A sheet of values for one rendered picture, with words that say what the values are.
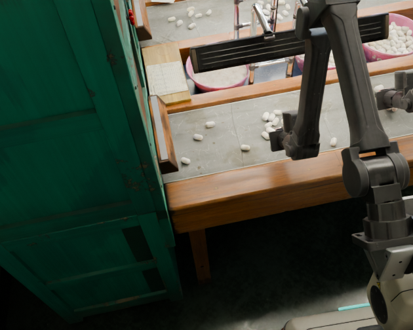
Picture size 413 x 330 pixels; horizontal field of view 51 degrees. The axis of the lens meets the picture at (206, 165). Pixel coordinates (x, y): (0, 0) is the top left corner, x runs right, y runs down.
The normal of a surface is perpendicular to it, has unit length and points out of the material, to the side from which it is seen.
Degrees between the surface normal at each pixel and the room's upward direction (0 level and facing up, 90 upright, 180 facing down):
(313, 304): 0
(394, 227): 39
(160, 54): 0
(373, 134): 27
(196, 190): 0
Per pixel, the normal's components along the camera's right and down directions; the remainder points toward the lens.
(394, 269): 0.14, 0.72
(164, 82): -0.05, -0.57
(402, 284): -0.45, -0.56
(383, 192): 0.14, 0.02
